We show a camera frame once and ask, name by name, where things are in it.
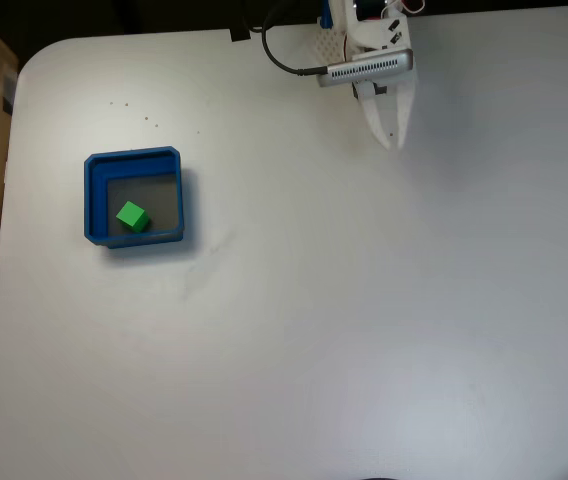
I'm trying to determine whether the white perforated base plate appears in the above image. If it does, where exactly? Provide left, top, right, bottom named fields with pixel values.
left=312, top=27, right=353, bottom=64

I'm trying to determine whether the silver camera box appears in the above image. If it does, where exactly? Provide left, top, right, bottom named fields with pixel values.
left=316, top=48, right=414, bottom=90

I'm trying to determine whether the black usb cable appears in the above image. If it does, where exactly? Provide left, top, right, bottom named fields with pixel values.
left=261, top=0, right=329, bottom=78

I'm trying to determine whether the blue table clamp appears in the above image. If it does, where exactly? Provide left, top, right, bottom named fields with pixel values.
left=317, top=0, right=335, bottom=31

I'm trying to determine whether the green cube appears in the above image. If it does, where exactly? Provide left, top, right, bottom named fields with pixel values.
left=115, top=200, right=152, bottom=234

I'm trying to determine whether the blue square box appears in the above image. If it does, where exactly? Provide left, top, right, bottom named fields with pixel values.
left=82, top=145, right=188, bottom=251

